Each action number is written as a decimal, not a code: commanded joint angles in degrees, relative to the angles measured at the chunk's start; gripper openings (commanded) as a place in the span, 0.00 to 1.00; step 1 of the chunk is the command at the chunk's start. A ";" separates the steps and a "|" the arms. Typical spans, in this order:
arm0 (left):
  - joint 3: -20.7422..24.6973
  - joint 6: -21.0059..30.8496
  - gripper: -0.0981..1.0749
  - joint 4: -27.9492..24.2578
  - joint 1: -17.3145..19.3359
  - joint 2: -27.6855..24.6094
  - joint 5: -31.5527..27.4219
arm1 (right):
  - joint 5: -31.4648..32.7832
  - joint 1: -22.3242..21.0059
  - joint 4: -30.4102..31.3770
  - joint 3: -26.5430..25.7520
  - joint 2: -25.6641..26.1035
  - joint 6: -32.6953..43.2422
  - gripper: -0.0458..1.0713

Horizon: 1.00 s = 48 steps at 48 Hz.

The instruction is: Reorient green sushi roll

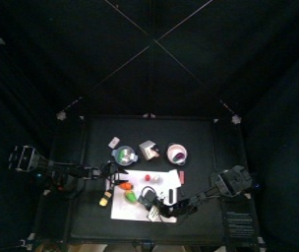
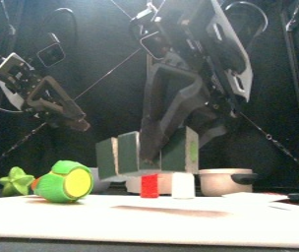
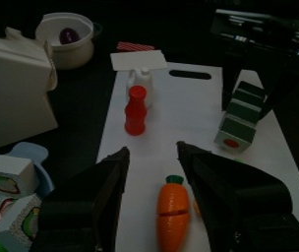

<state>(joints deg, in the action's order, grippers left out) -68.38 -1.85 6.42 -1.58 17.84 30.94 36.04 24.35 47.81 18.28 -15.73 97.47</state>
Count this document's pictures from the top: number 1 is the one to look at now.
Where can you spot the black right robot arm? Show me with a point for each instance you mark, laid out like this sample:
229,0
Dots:
229,183

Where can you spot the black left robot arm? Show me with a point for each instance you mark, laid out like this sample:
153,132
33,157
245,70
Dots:
47,163

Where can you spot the green toy sushi roll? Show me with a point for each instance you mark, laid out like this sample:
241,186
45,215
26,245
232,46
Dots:
132,196

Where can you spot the orange toy food piece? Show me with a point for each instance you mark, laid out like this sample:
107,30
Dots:
126,186

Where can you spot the green toy vegetable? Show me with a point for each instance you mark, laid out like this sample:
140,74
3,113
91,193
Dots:
124,156

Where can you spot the white rectangular mat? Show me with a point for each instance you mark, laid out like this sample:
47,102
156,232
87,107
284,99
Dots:
129,211

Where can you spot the yellow and white toy food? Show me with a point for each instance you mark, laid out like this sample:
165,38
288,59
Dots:
106,199

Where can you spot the small white pink card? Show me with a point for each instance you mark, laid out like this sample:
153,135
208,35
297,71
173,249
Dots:
114,142

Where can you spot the grey white toy box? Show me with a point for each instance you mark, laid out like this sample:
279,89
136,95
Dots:
149,150

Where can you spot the red stick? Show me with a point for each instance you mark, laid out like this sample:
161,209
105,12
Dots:
182,177

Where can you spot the pink white bowl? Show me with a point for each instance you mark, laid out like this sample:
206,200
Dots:
177,154

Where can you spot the purple toy eggplant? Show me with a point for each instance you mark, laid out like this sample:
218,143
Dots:
180,156

